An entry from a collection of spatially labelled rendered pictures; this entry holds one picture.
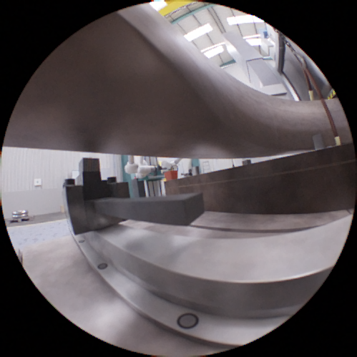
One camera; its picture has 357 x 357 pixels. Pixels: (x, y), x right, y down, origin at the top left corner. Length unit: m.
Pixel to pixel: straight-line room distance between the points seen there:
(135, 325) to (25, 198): 7.33
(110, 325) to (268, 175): 1.01
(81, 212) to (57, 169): 6.81
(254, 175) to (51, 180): 7.43
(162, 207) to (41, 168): 7.34
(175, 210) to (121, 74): 0.28
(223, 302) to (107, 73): 0.46
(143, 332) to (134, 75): 0.54
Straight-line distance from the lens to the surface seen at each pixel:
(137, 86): 0.30
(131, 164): 1.98
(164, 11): 11.01
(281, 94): 3.73
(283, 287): 0.24
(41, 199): 7.26
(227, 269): 0.24
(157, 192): 2.38
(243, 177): 0.95
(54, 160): 7.47
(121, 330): 0.37
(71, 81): 0.30
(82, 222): 0.59
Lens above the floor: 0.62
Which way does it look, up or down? 2 degrees up
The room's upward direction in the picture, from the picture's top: 8 degrees counter-clockwise
